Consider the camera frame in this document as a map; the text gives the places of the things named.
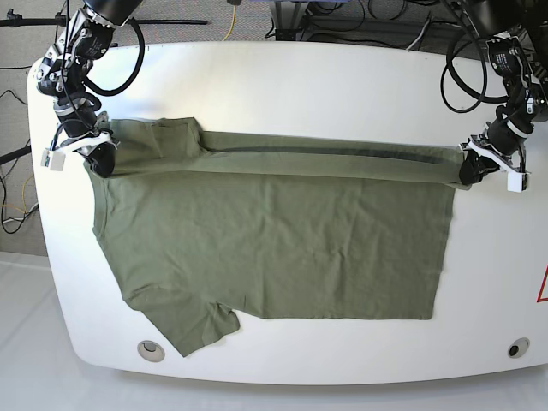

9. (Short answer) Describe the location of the yellow cable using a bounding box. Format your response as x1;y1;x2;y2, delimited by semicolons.
222;7;237;42

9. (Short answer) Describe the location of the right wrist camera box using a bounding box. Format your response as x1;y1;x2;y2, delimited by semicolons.
40;149;66;171

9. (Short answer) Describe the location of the right table cable grommet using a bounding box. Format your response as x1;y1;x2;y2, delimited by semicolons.
507;337;530;359

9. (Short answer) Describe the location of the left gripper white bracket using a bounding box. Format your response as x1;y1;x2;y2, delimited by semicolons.
459;119;528;186

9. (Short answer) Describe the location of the red triangle sticker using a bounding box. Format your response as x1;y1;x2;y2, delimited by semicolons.
537;268;548;303

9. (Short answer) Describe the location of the left table cable grommet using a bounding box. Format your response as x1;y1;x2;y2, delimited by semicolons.
137;341;165;363

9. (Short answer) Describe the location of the olive green T-shirt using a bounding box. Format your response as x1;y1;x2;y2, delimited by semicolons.
88;118;463;356

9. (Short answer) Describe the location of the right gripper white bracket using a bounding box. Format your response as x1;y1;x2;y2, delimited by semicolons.
53;96;121;177

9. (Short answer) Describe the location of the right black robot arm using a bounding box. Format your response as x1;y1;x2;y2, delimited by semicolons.
36;1;145;178

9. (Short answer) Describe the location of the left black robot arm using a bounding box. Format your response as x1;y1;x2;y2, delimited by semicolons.
442;1;547;192

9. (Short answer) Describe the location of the black tripod stand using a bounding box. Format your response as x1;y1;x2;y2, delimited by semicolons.
1;13;209;28

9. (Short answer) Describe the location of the table cable grommet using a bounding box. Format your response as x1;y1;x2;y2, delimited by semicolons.
507;337;530;359
137;341;165;363

